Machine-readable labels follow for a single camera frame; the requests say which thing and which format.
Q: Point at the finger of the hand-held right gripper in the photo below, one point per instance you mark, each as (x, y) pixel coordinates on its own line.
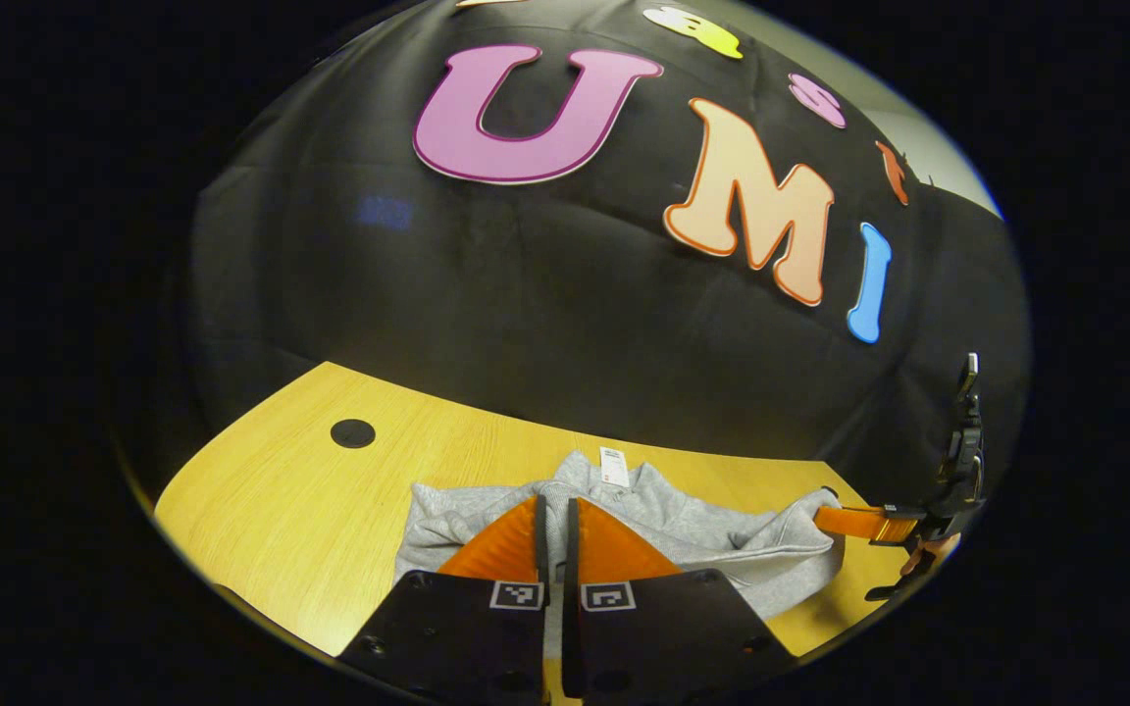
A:
(854, 523)

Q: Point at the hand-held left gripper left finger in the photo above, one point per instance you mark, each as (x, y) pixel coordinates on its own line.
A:
(542, 554)

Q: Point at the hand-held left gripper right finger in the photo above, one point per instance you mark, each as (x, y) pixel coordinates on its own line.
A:
(572, 554)

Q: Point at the grey sweatshirt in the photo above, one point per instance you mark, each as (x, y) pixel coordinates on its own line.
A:
(722, 539)

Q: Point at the black backdrop cloth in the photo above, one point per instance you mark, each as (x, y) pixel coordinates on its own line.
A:
(575, 294)

